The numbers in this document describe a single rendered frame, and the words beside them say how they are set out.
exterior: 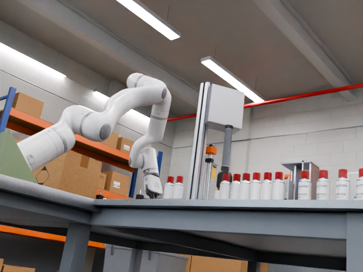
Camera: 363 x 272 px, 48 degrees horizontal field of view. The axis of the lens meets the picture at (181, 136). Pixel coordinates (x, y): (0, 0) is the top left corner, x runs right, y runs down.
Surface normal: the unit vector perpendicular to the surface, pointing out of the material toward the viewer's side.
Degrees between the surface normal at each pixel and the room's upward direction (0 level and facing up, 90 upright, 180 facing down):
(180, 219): 90
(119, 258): 94
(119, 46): 90
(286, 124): 90
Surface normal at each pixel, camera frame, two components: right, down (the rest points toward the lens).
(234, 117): 0.31, -0.26
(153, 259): -0.36, -0.28
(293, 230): -0.60, -0.32
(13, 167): 0.71, -0.13
